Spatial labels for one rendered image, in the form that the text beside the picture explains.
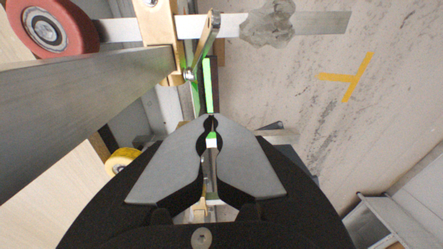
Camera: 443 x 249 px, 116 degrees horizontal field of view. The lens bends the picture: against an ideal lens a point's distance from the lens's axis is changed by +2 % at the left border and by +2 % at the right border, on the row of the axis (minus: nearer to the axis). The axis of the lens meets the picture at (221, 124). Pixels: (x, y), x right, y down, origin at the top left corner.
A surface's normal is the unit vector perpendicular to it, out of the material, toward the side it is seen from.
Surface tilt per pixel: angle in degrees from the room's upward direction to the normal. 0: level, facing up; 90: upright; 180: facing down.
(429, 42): 0
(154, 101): 0
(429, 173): 90
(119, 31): 0
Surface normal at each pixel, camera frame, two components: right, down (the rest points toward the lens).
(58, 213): 0.04, 0.51
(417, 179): -1.00, -0.05
